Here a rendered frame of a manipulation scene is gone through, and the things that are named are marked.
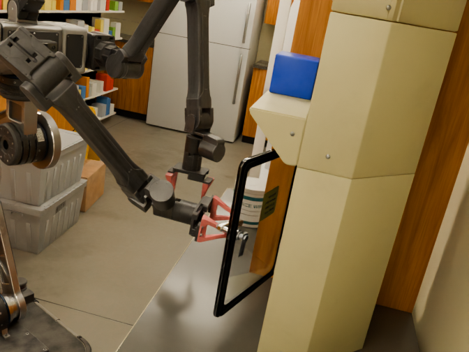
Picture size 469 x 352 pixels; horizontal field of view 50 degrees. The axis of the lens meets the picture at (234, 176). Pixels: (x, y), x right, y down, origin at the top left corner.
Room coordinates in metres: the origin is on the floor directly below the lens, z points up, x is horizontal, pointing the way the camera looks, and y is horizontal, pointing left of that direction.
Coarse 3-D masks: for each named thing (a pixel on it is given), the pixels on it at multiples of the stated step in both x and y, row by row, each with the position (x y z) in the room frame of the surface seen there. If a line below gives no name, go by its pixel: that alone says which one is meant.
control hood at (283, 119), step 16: (272, 96) 1.14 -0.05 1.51; (288, 96) 1.17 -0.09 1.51; (256, 112) 0.98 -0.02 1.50; (272, 112) 0.98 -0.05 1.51; (288, 112) 0.99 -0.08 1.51; (304, 112) 1.02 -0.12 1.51; (272, 128) 0.97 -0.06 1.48; (288, 128) 0.97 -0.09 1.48; (304, 128) 0.97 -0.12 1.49; (272, 144) 0.97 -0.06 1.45; (288, 144) 0.97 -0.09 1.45; (288, 160) 0.97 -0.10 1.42
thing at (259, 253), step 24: (240, 168) 1.01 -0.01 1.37; (264, 168) 1.10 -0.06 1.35; (288, 168) 1.22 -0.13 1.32; (264, 192) 1.12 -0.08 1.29; (288, 192) 1.24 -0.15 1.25; (240, 216) 1.03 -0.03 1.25; (264, 216) 1.14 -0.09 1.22; (240, 240) 1.05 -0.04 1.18; (264, 240) 1.17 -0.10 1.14; (240, 264) 1.07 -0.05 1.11; (264, 264) 1.19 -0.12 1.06; (240, 288) 1.09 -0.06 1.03
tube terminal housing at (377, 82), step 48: (336, 48) 0.96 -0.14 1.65; (384, 48) 0.95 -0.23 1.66; (432, 48) 1.02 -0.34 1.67; (336, 96) 0.96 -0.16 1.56; (384, 96) 0.96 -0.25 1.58; (432, 96) 1.05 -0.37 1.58; (336, 144) 0.95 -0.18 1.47; (384, 144) 0.99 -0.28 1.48; (336, 192) 0.95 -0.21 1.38; (384, 192) 1.01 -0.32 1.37; (288, 240) 0.96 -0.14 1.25; (336, 240) 0.95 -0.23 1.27; (384, 240) 1.04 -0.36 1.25; (288, 288) 0.96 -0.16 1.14; (336, 288) 0.97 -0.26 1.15; (288, 336) 0.95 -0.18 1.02; (336, 336) 1.00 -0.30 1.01
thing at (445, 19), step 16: (336, 0) 0.96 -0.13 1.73; (352, 0) 0.96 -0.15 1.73; (368, 0) 0.96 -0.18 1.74; (384, 0) 0.96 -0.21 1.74; (400, 0) 0.95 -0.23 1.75; (416, 0) 0.98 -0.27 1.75; (432, 0) 1.00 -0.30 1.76; (448, 0) 1.03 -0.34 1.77; (464, 0) 1.06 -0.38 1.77; (368, 16) 0.96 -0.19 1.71; (384, 16) 0.96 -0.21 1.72; (400, 16) 0.96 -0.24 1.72; (416, 16) 0.98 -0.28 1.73; (432, 16) 1.01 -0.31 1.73; (448, 16) 1.04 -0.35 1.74
